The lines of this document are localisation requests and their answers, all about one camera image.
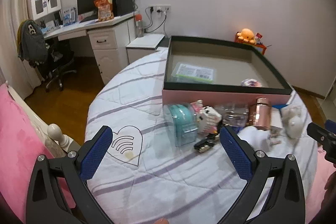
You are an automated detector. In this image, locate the beige curtain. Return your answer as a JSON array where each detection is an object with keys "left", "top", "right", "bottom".
[{"left": 1, "top": 0, "right": 41, "bottom": 98}]

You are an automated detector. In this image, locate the pink printed bedsheet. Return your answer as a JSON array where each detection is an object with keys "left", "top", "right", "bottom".
[{"left": 305, "top": 146, "right": 335, "bottom": 223}]

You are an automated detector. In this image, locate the person right hand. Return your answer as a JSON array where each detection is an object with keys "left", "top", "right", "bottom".
[{"left": 321, "top": 172, "right": 336, "bottom": 209}]

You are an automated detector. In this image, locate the rose gold metal canister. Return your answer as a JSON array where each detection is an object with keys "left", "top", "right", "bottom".
[{"left": 247, "top": 97, "right": 271, "bottom": 131}]

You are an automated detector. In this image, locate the pink pillow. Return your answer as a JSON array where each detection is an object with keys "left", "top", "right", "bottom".
[{"left": 0, "top": 83, "right": 77, "bottom": 224}]

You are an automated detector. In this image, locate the pink crochet donut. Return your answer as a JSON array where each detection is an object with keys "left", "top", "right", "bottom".
[{"left": 241, "top": 79, "right": 262, "bottom": 88}]

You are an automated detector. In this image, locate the orange cap bottle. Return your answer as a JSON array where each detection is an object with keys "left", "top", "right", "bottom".
[{"left": 134, "top": 14, "right": 144, "bottom": 38}]

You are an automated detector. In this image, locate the clear plastic labelled case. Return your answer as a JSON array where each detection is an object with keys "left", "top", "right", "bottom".
[{"left": 170, "top": 62, "right": 216, "bottom": 84}]

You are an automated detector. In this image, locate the white desk with drawers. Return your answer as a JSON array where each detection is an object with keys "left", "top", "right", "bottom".
[{"left": 45, "top": 12, "right": 135, "bottom": 84}]

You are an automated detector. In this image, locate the orange octopus plush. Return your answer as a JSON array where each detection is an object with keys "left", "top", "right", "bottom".
[{"left": 236, "top": 28, "right": 256, "bottom": 44}]

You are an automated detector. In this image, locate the white round figurine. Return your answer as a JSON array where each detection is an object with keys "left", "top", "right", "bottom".
[{"left": 280, "top": 105, "right": 303, "bottom": 139}]

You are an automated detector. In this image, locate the white striped quilt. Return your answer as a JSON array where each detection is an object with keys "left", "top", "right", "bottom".
[{"left": 84, "top": 47, "right": 318, "bottom": 224}]

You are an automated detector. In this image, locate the black office chair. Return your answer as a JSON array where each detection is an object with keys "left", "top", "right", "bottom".
[{"left": 25, "top": 39, "right": 77, "bottom": 92}]

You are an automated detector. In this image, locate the orange snack bag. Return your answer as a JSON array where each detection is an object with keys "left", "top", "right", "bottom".
[{"left": 94, "top": 0, "right": 114, "bottom": 22}]

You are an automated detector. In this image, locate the white bed post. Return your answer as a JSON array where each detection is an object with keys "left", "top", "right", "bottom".
[{"left": 6, "top": 81, "right": 81, "bottom": 157}]

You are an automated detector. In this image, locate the pink box with black rim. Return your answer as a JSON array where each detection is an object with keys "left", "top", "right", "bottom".
[{"left": 162, "top": 36, "right": 293, "bottom": 106}]

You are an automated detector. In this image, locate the person left hand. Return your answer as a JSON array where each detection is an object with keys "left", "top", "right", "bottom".
[{"left": 154, "top": 218, "right": 169, "bottom": 224}]

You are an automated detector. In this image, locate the white wall power strip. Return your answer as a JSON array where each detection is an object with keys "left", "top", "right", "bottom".
[{"left": 149, "top": 5, "right": 171, "bottom": 15}]

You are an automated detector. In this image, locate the pink white block figure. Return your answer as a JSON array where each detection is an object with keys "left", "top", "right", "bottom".
[{"left": 191, "top": 100, "right": 222, "bottom": 135}]

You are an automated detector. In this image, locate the red picture storage box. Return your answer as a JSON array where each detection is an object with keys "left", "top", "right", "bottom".
[{"left": 234, "top": 32, "right": 267, "bottom": 55}]

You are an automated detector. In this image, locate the black hair claw clip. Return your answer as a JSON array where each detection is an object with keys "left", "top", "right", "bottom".
[{"left": 194, "top": 134, "right": 220, "bottom": 153}]

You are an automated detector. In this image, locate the white small side cabinet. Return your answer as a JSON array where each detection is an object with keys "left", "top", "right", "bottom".
[{"left": 126, "top": 34, "right": 165, "bottom": 64}]

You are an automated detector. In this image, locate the white dual usb charger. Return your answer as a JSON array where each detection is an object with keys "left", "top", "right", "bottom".
[{"left": 238, "top": 126, "right": 272, "bottom": 152}]

